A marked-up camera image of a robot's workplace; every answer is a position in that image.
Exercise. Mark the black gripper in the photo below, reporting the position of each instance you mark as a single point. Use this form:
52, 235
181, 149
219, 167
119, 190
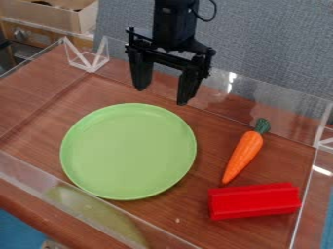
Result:
170, 45

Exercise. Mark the orange toy carrot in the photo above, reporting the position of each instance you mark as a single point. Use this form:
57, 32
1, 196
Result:
245, 150

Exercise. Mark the cardboard box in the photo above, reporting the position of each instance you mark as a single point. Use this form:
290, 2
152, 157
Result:
70, 15

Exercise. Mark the green round plate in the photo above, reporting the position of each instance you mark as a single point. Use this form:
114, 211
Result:
128, 151

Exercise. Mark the wooden shelf with knob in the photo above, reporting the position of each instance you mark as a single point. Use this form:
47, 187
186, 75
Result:
40, 36

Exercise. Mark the red rectangular block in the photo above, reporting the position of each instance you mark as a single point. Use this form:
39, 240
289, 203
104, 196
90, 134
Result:
251, 201

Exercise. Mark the clear acrylic corner bracket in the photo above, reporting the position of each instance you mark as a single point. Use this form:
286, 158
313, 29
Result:
86, 60

